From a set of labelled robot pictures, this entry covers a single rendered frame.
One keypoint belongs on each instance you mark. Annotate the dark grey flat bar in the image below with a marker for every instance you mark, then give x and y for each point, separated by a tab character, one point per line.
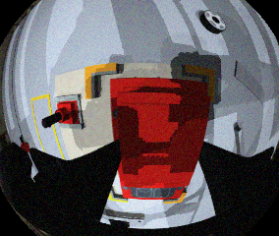
239	140

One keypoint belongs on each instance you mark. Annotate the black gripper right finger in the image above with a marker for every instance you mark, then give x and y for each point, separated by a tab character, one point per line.
227	173

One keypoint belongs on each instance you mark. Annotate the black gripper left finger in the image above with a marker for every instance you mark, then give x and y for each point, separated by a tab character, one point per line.
89	177

